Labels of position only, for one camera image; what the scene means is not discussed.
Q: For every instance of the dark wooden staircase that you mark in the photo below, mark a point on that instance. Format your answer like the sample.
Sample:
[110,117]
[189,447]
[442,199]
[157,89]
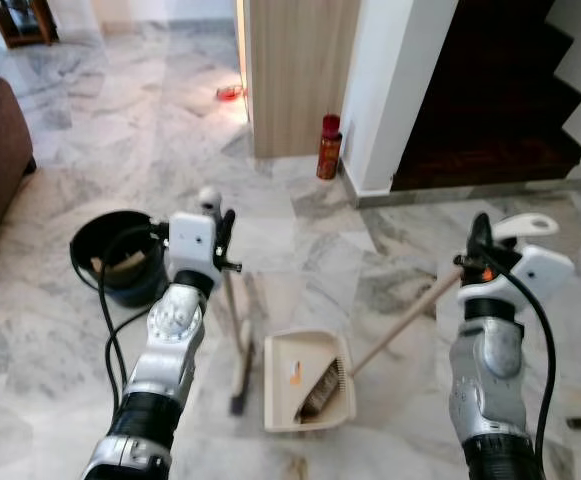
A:
[490,110]

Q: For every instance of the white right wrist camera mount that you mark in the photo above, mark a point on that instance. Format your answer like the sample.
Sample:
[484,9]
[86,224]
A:
[530,270]

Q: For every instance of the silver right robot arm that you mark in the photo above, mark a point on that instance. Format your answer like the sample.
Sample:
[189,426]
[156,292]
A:
[485,380]

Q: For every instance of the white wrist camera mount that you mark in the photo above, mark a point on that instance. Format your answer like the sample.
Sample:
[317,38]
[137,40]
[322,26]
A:
[192,240]
[530,270]

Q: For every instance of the red spray can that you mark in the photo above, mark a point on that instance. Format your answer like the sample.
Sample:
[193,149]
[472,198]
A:
[329,150]

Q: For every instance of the dark brown debris pile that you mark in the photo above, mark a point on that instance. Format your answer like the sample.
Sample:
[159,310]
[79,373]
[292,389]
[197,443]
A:
[320,395]

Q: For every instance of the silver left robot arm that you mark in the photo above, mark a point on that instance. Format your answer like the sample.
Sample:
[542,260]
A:
[165,350]

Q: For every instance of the brown cardboard piece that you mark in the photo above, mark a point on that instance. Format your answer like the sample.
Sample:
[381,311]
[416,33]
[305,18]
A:
[125,265]

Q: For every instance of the dark wooden furniture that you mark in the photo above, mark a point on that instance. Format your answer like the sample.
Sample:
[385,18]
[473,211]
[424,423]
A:
[0,20]

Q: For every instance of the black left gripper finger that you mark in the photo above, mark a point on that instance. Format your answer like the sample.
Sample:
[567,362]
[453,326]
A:
[227,224]

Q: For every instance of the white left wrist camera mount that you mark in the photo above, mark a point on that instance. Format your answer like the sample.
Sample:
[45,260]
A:
[192,240]

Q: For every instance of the light wooden panel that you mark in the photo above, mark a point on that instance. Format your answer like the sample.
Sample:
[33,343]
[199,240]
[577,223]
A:
[300,80]

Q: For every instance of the black plastic bucket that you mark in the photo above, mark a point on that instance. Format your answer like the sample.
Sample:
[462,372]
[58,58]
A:
[100,250]

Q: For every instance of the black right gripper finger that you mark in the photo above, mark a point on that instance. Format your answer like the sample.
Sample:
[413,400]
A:
[481,232]

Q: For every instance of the small red bowl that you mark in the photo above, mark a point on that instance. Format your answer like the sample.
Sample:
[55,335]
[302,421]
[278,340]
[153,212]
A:
[230,93]

